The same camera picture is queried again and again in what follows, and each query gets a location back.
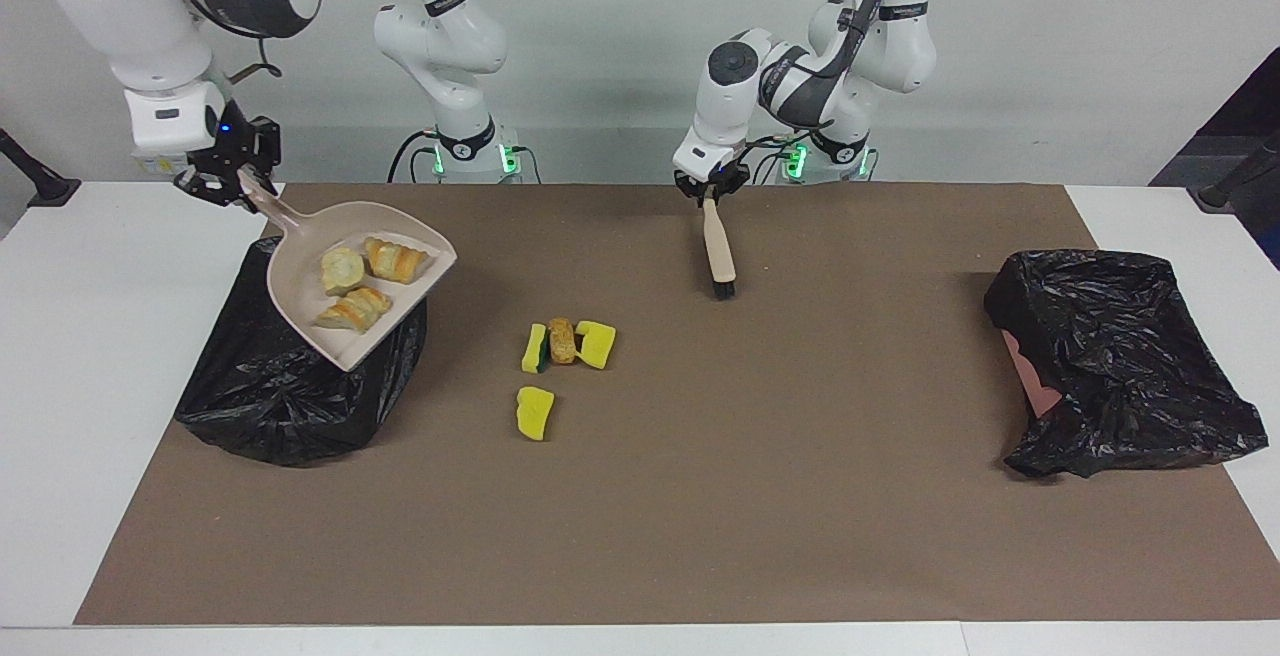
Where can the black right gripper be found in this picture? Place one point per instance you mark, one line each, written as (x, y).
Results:
(240, 148)

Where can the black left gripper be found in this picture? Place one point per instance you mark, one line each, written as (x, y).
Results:
(712, 176)

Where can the beige hand brush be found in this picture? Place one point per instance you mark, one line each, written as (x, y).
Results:
(718, 246)

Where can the pale bread chunk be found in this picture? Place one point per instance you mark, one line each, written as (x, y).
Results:
(342, 271)

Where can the beige plastic dustpan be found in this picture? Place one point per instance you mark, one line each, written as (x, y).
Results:
(300, 326)

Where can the orange striped croissant piece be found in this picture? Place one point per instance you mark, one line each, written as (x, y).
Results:
(395, 259)
(355, 309)

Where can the yellow sponge piece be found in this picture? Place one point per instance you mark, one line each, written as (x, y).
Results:
(535, 413)
(597, 344)

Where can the brown potato-shaped lump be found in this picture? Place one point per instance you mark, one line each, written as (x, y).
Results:
(562, 341)

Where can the green and yellow sponge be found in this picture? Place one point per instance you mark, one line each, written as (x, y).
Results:
(533, 351)

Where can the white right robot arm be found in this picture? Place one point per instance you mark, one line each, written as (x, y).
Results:
(130, 6)

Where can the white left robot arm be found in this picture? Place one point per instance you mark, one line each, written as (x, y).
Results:
(890, 36)

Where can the crumpled black trash bag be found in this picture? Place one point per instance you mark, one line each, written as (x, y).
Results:
(260, 406)

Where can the pink bin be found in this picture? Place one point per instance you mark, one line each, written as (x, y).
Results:
(1030, 376)

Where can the black bag on pink bin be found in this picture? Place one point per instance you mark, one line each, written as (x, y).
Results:
(1120, 356)

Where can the black stand pole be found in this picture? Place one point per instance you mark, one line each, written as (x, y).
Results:
(1225, 191)
(45, 186)

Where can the large brown table mat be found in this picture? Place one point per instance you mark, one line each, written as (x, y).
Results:
(700, 536)

